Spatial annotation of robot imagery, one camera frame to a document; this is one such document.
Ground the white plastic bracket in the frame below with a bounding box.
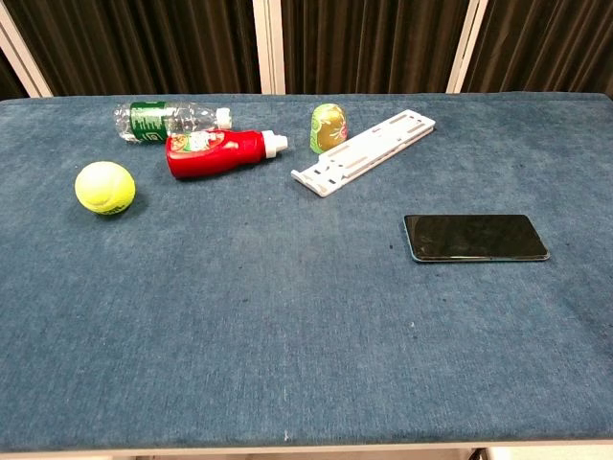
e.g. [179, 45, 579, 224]
[290, 108, 437, 198]

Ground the black smartphone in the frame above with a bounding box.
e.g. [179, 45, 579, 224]
[403, 214, 551, 264]

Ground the blue fabric table cover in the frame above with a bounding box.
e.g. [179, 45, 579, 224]
[0, 91, 613, 453]

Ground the green jelly cup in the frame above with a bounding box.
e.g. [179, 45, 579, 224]
[309, 103, 348, 155]

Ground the red ketchup squeeze bottle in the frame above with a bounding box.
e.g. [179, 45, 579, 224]
[165, 128, 289, 180]

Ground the clear plastic water bottle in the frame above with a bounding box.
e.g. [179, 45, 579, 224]
[113, 101, 234, 144]

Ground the yellow tennis ball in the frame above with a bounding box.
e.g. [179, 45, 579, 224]
[74, 161, 137, 216]

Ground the dark pleated curtain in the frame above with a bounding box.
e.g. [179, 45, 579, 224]
[0, 0, 613, 101]

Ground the white frame post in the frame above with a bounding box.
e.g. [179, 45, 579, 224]
[444, 0, 489, 94]
[0, 3, 53, 99]
[252, 0, 287, 95]

